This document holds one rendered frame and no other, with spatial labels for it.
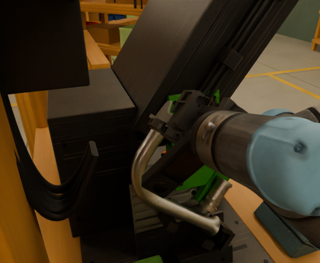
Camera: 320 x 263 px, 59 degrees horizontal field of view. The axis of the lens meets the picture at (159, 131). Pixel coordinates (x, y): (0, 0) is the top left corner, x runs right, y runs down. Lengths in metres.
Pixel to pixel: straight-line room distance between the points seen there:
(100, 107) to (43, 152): 0.61
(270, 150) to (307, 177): 0.03
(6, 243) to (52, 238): 0.52
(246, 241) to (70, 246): 0.44
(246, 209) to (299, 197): 0.64
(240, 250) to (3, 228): 0.58
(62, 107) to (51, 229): 0.37
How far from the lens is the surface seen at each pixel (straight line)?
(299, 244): 0.77
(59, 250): 0.81
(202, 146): 0.33
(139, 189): 0.56
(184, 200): 0.67
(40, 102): 1.33
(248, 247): 0.78
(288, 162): 0.23
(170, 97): 0.57
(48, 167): 1.09
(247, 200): 0.90
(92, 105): 0.62
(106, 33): 3.65
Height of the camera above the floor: 1.49
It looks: 29 degrees down
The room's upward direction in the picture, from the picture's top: straight up
